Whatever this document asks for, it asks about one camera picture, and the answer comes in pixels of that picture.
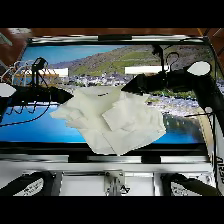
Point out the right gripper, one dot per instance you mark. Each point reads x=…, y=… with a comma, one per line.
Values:
x=155, y=83

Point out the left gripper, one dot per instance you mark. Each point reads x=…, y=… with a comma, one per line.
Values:
x=50, y=95

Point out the white shirt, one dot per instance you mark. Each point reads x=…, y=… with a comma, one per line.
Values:
x=110, y=116

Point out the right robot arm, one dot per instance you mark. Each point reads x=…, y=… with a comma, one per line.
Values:
x=206, y=90

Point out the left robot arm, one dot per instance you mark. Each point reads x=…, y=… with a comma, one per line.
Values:
x=25, y=96

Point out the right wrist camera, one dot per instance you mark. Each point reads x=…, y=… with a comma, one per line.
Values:
x=157, y=50

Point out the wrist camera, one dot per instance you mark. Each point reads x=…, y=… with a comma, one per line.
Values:
x=157, y=50
x=39, y=62

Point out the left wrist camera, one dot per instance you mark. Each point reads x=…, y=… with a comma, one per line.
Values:
x=39, y=62

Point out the silver frame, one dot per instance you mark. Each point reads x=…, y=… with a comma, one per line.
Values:
x=113, y=166

